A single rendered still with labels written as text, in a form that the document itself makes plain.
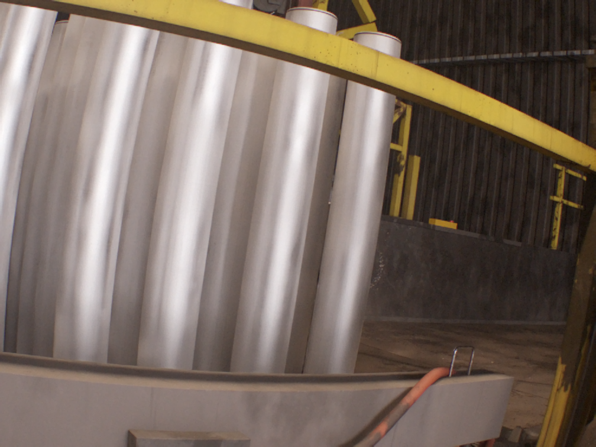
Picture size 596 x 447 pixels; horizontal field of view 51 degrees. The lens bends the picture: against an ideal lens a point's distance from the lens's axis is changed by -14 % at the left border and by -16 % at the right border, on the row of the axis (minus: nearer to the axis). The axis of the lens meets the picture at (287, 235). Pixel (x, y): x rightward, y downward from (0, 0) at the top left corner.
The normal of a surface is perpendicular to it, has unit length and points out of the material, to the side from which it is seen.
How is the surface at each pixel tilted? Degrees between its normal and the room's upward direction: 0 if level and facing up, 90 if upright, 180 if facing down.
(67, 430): 90
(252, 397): 90
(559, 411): 90
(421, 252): 90
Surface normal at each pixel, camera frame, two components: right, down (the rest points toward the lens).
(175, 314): 0.33, 0.07
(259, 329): -0.13, 0.00
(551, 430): -0.83, -0.12
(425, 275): 0.54, 0.10
